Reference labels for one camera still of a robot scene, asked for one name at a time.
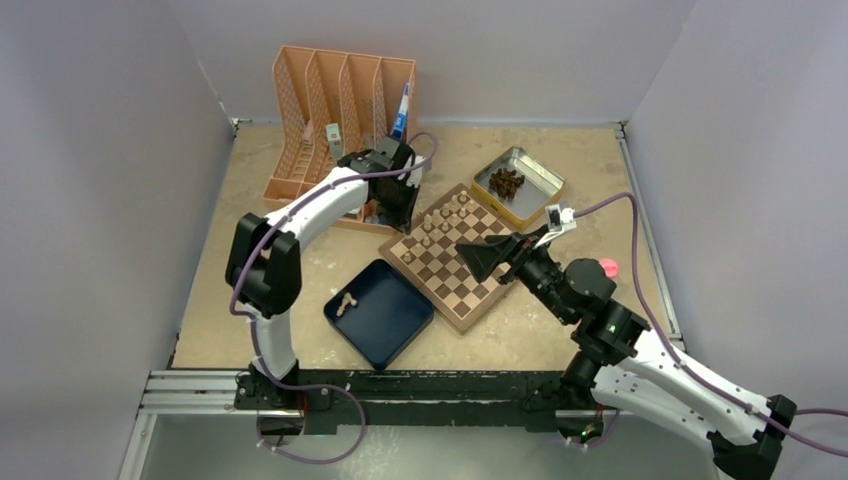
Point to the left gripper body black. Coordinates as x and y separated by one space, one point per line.
402 192

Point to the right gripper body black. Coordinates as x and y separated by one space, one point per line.
534 268

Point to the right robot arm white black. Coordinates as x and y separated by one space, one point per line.
628 364

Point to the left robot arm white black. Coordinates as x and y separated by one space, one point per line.
264 264

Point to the wooden chess board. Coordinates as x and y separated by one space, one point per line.
438 272

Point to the pile of dark chess pieces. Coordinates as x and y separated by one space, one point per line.
505 183

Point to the pile of light chess pieces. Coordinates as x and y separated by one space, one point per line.
346 302

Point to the blue folder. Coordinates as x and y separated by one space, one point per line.
399 125

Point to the pink capped small bottle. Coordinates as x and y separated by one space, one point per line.
610 267

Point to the yellow metal tin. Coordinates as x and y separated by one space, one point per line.
542 187

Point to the green white small box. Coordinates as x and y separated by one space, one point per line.
335 141

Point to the dark blue tray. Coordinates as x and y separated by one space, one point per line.
390 314

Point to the pink plastic desk organizer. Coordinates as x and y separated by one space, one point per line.
315 87

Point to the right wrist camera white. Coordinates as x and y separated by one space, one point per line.
559 221

